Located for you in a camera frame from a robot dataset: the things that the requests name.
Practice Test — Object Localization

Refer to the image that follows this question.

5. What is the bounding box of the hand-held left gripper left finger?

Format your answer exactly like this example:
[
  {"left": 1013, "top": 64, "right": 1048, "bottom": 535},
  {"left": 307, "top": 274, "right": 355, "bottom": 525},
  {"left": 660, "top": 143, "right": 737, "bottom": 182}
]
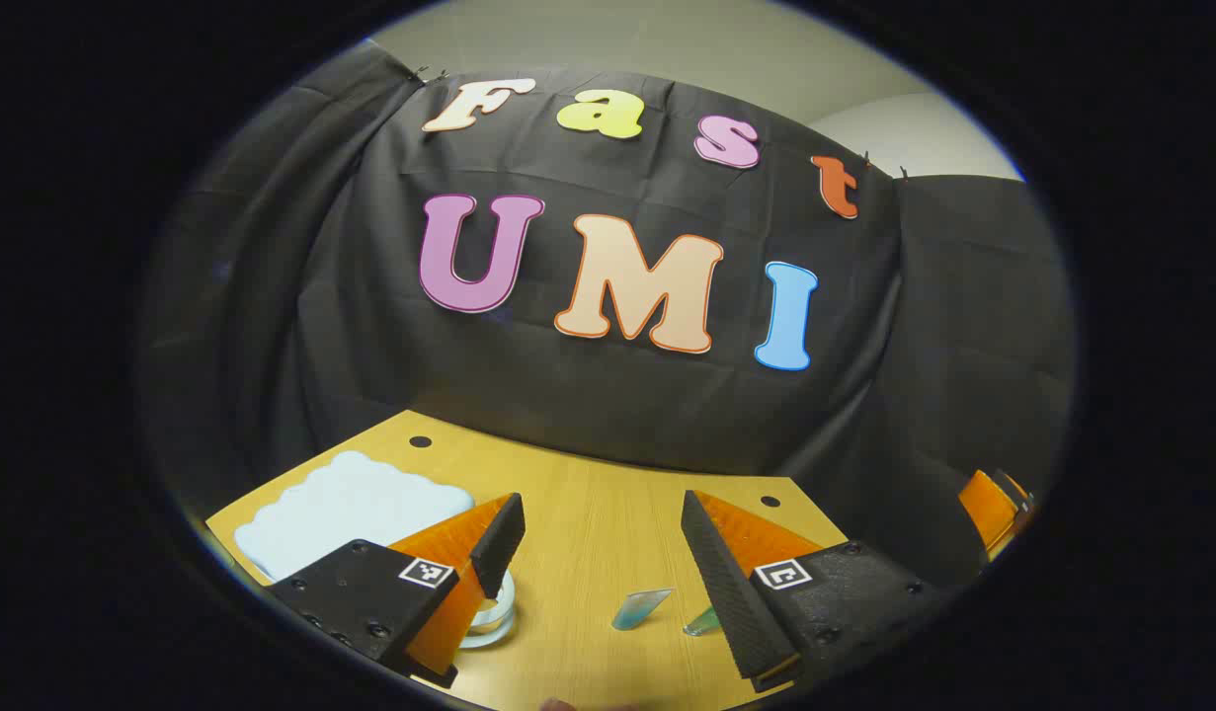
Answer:
[{"left": 265, "top": 492, "right": 527, "bottom": 690}]

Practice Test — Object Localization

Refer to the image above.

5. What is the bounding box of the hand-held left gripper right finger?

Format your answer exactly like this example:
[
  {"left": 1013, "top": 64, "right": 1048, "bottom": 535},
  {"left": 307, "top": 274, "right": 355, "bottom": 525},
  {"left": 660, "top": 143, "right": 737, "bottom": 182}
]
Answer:
[{"left": 680, "top": 489, "right": 959, "bottom": 694}]

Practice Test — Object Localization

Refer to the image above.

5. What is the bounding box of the blue and white tube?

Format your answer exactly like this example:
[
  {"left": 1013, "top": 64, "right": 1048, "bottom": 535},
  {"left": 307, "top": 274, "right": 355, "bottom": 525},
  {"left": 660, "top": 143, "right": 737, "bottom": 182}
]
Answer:
[{"left": 610, "top": 589, "right": 676, "bottom": 632}]

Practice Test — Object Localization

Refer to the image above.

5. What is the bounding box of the black backdrop cloth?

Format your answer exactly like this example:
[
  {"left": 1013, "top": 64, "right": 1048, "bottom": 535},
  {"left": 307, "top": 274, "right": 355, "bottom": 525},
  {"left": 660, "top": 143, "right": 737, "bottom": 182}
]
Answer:
[{"left": 138, "top": 39, "right": 1078, "bottom": 593}]

